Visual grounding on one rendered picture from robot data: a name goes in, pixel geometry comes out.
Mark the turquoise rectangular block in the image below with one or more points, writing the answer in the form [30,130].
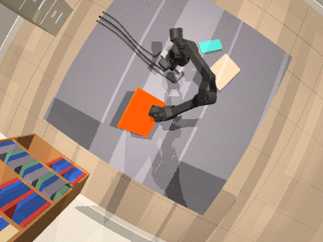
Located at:
[210,46]

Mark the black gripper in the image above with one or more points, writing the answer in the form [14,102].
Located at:
[165,63]

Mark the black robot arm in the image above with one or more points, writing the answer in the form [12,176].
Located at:
[190,50]

